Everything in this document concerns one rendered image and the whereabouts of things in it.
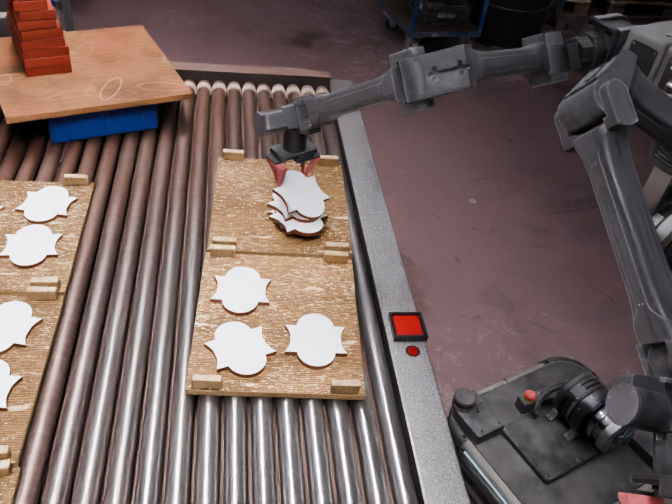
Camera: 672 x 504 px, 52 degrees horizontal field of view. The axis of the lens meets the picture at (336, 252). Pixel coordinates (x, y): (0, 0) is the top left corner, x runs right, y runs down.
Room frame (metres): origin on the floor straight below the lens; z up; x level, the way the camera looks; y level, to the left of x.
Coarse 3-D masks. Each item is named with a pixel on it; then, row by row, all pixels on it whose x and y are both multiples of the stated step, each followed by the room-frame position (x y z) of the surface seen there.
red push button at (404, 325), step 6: (396, 318) 1.11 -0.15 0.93; (402, 318) 1.12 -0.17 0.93; (408, 318) 1.12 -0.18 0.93; (414, 318) 1.12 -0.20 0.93; (396, 324) 1.10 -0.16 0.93; (402, 324) 1.10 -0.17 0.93; (408, 324) 1.10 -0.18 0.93; (414, 324) 1.10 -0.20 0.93; (420, 324) 1.11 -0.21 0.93; (396, 330) 1.08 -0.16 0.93; (402, 330) 1.08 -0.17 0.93; (408, 330) 1.08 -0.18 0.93; (414, 330) 1.09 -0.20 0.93; (420, 330) 1.09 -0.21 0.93
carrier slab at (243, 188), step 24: (240, 168) 1.61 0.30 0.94; (264, 168) 1.62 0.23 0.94; (288, 168) 1.64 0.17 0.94; (336, 168) 1.68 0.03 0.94; (216, 192) 1.48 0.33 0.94; (240, 192) 1.49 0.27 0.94; (264, 192) 1.51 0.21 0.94; (336, 192) 1.56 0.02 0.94; (216, 216) 1.38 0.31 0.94; (240, 216) 1.39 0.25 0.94; (264, 216) 1.41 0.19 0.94; (336, 216) 1.45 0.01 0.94; (240, 240) 1.30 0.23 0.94; (264, 240) 1.31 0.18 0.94; (288, 240) 1.32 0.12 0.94; (312, 240) 1.34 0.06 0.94; (336, 240) 1.35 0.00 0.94
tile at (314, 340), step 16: (304, 320) 1.05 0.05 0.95; (320, 320) 1.06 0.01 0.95; (304, 336) 1.00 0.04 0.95; (320, 336) 1.01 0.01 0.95; (336, 336) 1.02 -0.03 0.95; (288, 352) 0.96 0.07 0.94; (304, 352) 0.96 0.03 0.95; (320, 352) 0.96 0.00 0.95; (336, 352) 0.97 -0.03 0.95; (320, 368) 0.93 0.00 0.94
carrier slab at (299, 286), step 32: (256, 256) 1.25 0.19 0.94; (288, 256) 1.26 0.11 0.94; (288, 288) 1.15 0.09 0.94; (320, 288) 1.17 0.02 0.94; (352, 288) 1.18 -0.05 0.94; (224, 320) 1.03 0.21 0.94; (256, 320) 1.04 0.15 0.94; (288, 320) 1.05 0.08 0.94; (352, 320) 1.08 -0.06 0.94; (192, 352) 0.93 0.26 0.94; (352, 352) 0.99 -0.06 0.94; (224, 384) 0.86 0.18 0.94; (256, 384) 0.87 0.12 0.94; (288, 384) 0.88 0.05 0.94; (320, 384) 0.89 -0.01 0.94
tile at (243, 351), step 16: (224, 336) 0.97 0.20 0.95; (240, 336) 0.98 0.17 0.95; (256, 336) 0.98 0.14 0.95; (224, 352) 0.93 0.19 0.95; (240, 352) 0.93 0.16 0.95; (256, 352) 0.94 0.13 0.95; (272, 352) 0.95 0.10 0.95; (224, 368) 0.89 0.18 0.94; (240, 368) 0.89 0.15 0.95; (256, 368) 0.90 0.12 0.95
